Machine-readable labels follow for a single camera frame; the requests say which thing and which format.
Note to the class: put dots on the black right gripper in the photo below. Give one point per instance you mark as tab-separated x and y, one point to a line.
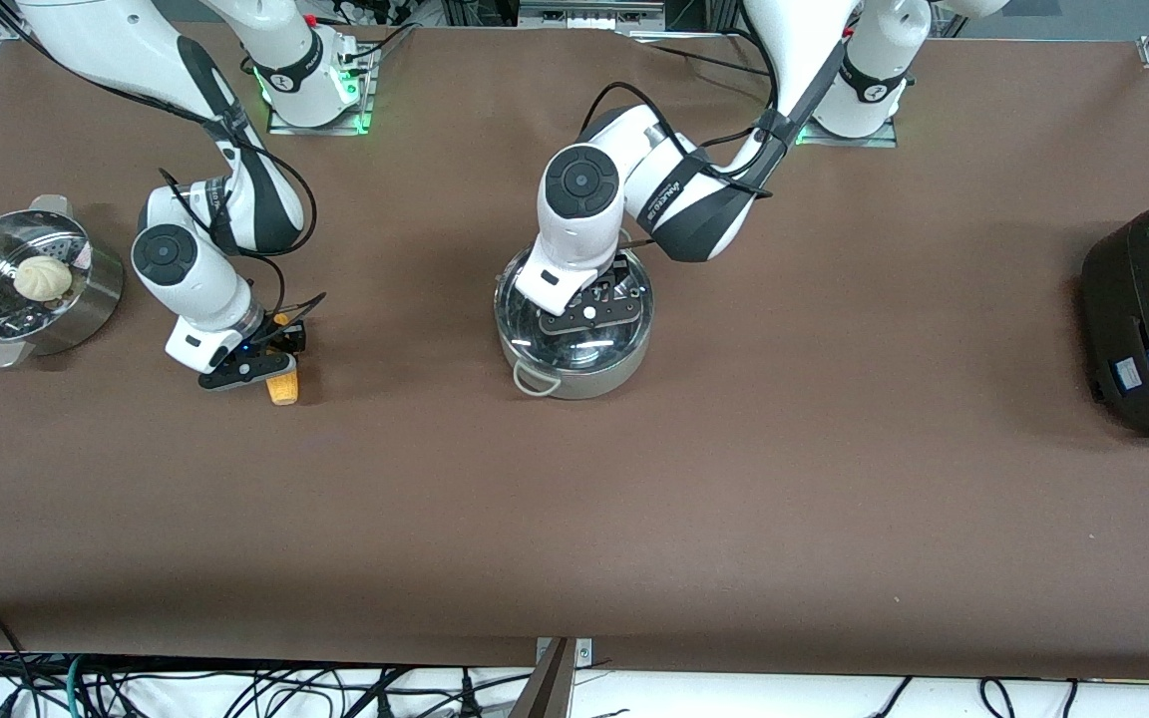
286	337

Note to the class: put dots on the black rice cooker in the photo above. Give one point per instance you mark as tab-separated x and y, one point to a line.
1148	319

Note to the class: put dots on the grey box behind table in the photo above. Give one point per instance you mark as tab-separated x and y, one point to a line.
589	12

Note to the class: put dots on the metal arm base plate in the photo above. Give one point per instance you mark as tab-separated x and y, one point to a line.
884	142
280	125

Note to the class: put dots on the yellow corn cob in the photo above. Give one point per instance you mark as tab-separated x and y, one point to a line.
283	391

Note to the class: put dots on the brown table cover sheet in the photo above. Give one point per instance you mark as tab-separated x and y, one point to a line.
734	499

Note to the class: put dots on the steel steamer pot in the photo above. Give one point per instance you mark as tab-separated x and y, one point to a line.
86	309

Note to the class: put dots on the white steamed bun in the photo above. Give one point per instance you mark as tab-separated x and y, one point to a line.
42	279

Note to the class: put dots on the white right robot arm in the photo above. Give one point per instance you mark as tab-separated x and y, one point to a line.
176	259

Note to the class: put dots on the metal table edge bracket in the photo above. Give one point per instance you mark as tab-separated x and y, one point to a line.
582	653

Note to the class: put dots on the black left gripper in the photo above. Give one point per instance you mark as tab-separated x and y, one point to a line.
617	278

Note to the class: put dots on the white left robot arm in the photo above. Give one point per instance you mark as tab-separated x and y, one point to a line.
584	184

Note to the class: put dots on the glass pot lid with knob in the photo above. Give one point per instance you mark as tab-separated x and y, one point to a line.
584	349

